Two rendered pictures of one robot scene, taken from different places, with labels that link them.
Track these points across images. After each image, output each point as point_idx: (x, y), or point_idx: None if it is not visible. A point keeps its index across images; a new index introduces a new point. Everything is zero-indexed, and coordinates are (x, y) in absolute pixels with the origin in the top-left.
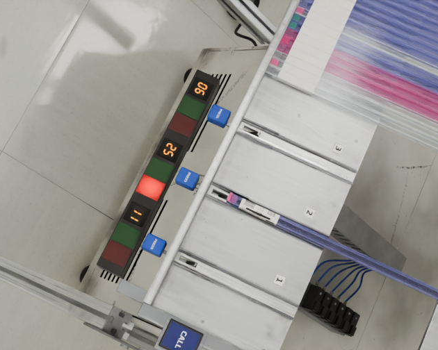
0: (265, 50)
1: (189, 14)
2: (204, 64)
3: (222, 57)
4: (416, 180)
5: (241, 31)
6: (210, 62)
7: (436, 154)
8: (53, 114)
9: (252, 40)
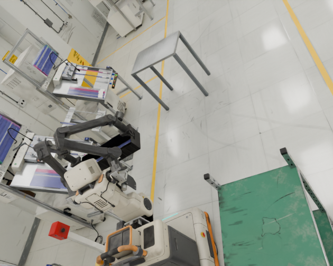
0: (88, 212)
1: (108, 228)
2: (101, 216)
3: (97, 215)
4: (55, 197)
5: (96, 236)
6: (100, 216)
7: (52, 203)
8: (124, 192)
9: (93, 227)
